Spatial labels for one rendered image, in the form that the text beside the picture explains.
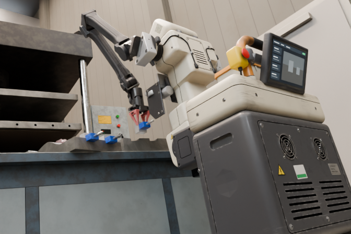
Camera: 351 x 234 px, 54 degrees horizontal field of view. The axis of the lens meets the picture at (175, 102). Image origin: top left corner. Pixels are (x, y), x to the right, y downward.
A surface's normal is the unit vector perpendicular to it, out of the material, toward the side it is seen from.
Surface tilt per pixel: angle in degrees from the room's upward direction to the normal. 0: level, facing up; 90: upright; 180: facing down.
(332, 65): 90
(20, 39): 90
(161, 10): 90
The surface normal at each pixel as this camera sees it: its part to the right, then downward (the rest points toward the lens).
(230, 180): -0.77, -0.07
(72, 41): 0.52, -0.41
